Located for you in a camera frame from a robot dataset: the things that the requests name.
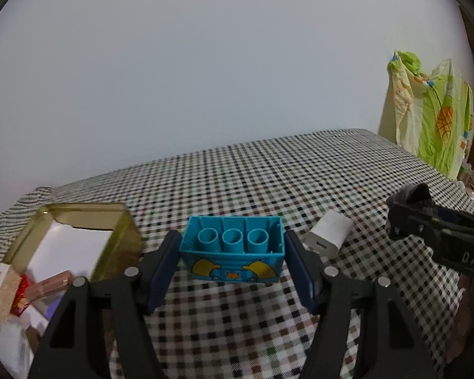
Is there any white paper liner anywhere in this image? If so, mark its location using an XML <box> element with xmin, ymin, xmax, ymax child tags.
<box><xmin>26</xmin><ymin>221</ymin><xmax>113</xmax><ymax>281</ymax></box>

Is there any purple block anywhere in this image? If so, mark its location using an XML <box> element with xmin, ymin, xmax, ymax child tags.
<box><xmin>43</xmin><ymin>296</ymin><xmax>66</xmax><ymax>322</ymax></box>

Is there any red building block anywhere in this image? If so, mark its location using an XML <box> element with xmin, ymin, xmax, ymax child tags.
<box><xmin>10</xmin><ymin>275</ymin><xmax>34</xmax><ymax>316</ymax></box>

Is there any gold tin box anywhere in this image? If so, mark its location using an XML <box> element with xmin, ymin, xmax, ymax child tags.
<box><xmin>0</xmin><ymin>202</ymin><xmax>143</xmax><ymax>379</ymax></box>

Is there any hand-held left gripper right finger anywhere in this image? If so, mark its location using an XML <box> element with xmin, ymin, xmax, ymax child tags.
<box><xmin>284</xmin><ymin>232</ymin><xmax>437</xmax><ymax>379</ymax></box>

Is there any checkered tablecloth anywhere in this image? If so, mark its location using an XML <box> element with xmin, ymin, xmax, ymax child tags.
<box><xmin>0</xmin><ymin>128</ymin><xmax>474</xmax><ymax>379</ymax></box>

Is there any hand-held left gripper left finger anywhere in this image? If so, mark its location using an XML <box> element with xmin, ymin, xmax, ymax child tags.
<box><xmin>27</xmin><ymin>231</ymin><xmax>182</xmax><ymax>379</ymax></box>

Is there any green pineapple print cloth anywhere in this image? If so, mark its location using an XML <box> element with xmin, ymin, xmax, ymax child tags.
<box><xmin>378</xmin><ymin>50</ymin><xmax>474</xmax><ymax>180</ymax></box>

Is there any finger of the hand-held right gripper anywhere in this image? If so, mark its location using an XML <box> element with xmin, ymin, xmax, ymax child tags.
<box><xmin>432</xmin><ymin>205</ymin><xmax>474</xmax><ymax>233</ymax></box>
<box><xmin>386</xmin><ymin>201</ymin><xmax>443</xmax><ymax>242</ymax></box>

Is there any white charger adapter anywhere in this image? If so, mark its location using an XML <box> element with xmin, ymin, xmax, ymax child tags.
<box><xmin>304</xmin><ymin>210</ymin><xmax>355</xmax><ymax>259</ymax></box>

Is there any blue building block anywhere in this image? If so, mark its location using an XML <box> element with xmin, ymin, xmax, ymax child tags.
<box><xmin>179</xmin><ymin>216</ymin><xmax>287</xmax><ymax>283</ymax></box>

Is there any rose gold framed box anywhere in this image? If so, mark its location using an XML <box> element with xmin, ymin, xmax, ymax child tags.
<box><xmin>26</xmin><ymin>270</ymin><xmax>74</xmax><ymax>303</ymax></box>

